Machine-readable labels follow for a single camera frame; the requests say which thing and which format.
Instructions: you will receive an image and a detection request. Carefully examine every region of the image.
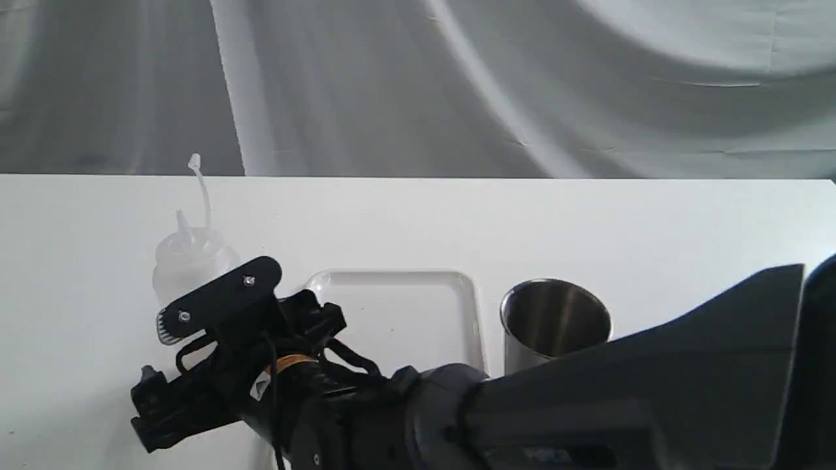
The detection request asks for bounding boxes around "stainless steel cup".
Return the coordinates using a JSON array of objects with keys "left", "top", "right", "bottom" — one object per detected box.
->
[{"left": 500, "top": 279, "right": 613, "bottom": 375}]

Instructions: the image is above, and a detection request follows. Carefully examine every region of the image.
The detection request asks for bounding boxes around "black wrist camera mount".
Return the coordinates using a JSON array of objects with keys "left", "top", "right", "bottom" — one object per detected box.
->
[{"left": 155, "top": 256, "right": 283, "bottom": 345}]

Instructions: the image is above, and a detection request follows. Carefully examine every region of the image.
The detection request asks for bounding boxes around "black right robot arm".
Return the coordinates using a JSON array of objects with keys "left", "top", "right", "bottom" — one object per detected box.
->
[{"left": 129, "top": 256, "right": 834, "bottom": 469}]

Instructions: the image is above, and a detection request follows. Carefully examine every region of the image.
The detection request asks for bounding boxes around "translucent squeeze bottle amber liquid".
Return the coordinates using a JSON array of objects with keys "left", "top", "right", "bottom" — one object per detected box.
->
[{"left": 152, "top": 153, "right": 241, "bottom": 307}]

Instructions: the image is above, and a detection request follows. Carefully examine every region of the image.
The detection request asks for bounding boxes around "white rectangular plastic tray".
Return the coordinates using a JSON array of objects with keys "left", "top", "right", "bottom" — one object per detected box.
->
[{"left": 306, "top": 270, "right": 486, "bottom": 375}]

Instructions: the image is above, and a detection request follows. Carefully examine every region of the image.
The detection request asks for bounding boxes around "grey backdrop cloth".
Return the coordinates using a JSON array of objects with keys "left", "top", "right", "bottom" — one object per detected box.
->
[{"left": 1, "top": 1, "right": 834, "bottom": 180}]

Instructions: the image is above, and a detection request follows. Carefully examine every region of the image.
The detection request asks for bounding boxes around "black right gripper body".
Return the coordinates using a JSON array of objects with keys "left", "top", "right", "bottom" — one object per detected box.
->
[{"left": 216, "top": 290, "right": 406, "bottom": 469}]

